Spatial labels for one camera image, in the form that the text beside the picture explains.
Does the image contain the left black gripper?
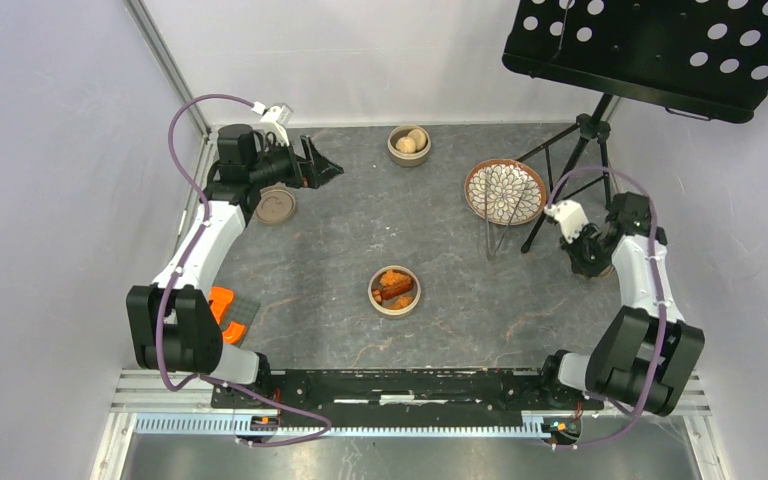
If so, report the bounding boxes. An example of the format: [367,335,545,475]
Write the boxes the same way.
[247,134,342,190]

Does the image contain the brown lid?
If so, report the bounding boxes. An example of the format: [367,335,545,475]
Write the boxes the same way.
[597,265,615,278]
[255,186,297,226]

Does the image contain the round bread bun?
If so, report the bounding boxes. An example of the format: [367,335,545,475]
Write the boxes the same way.
[408,128,428,151]

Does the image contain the orange fried food piece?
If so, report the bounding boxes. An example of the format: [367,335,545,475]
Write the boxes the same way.
[387,295,414,311]

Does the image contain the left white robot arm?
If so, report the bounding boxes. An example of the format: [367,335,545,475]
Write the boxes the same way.
[126,124,344,408]

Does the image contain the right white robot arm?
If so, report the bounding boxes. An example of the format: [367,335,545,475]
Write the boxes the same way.
[537,193,705,416]

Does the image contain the far brown bowl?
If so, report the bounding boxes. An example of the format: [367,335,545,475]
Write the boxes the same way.
[387,124,431,167]

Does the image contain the brown bowl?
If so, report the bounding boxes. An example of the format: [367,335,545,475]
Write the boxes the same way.
[387,124,431,167]
[366,265,423,319]

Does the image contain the patterned orange plate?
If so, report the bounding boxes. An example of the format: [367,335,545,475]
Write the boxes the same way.
[464,159,548,226]

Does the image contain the near brown bowl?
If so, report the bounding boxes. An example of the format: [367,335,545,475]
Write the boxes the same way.
[366,265,423,319]

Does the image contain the grey lego baseplate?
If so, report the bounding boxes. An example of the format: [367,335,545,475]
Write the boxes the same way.
[223,296,260,346]

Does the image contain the orange horseshoe toy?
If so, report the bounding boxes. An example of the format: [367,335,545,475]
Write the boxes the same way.
[208,286,248,345]

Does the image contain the black music stand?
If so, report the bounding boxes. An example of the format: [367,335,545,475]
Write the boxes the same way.
[501,0,768,256]

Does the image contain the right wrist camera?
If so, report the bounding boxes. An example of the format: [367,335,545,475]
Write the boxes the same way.
[544,200,590,244]

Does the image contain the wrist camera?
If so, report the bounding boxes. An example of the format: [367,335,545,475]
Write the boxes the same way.
[251,102,294,146]
[544,200,590,244]

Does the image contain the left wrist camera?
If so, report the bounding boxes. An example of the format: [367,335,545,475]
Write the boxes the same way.
[251,102,294,146]

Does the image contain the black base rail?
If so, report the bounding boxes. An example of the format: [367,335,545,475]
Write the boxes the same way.
[211,368,604,429]

